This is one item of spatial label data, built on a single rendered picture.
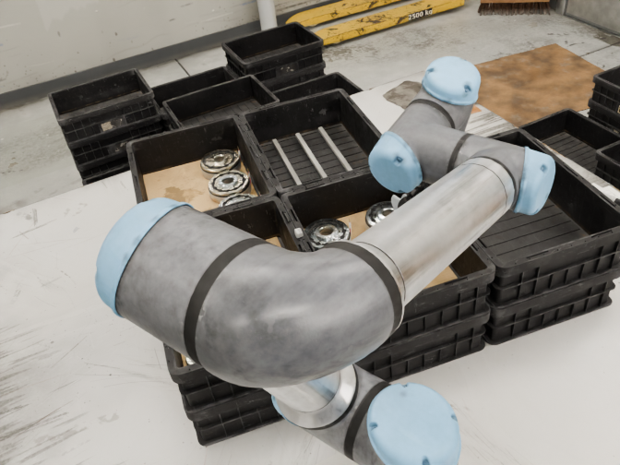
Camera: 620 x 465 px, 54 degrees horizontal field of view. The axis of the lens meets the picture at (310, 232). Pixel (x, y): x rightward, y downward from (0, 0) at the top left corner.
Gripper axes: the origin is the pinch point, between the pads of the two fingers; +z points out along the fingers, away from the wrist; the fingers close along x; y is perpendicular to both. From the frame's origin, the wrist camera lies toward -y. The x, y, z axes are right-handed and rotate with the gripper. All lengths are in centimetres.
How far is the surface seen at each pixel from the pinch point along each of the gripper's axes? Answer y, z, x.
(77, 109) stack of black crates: 168, 113, 61
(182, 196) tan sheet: 48, 35, 36
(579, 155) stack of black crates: 54, 99, -119
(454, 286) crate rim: -11.5, 4.1, -1.7
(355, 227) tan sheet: 17.3, 24.5, 2.5
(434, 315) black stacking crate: -12.6, 11.3, 1.5
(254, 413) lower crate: -14.0, 21.6, 38.0
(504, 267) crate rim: -11.5, 4.0, -11.8
